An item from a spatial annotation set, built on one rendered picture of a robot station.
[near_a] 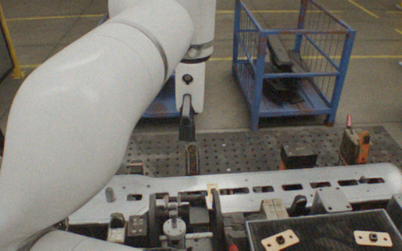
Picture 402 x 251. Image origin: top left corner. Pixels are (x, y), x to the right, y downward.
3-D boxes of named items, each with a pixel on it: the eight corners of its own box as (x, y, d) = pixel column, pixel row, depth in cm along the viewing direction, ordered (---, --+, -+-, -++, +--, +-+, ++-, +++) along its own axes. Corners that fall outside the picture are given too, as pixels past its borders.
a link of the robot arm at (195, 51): (213, 47, 55) (212, 64, 57) (214, 29, 63) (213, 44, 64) (162, 45, 56) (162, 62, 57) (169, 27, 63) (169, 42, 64)
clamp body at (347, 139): (340, 188, 157) (361, 124, 137) (354, 212, 145) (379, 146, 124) (319, 189, 156) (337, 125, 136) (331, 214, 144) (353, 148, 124)
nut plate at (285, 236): (290, 229, 81) (291, 226, 81) (299, 241, 79) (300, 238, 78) (260, 241, 79) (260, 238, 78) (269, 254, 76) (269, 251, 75)
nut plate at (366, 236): (387, 233, 80) (389, 230, 79) (392, 246, 77) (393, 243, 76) (353, 231, 81) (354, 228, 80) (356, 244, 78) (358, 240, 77)
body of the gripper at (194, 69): (210, 61, 56) (207, 116, 63) (211, 37, 65) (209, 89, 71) (165, 58, 56) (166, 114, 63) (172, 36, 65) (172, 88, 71)
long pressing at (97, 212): (389, 158, 130) (390, 155, 129) (422, 201, 111) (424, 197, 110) (25, 180, 120) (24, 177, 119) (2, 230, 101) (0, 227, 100)
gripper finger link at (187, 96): (188, 103, 57) (188, 129, 61) (192, 79, 63) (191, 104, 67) (181, 103, 57) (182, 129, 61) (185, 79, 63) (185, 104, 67)
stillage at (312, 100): (231, 74, 415) (234, -6, 361) (294, 72, 420) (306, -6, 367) (251, 130, 316) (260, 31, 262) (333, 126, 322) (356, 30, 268)
